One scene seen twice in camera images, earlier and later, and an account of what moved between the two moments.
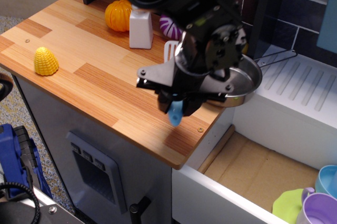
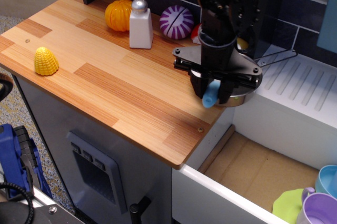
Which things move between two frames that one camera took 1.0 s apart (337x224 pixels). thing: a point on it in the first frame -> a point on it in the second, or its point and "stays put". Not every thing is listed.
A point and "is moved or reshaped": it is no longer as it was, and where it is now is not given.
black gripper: [167, 77] -> [217, 58]
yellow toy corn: [45, 62] stays put
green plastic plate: [287, 205] stays put
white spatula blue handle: [175, 110] is moved or reshaped
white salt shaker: [140, 29] stays put
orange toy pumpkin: [117, 15] stays put
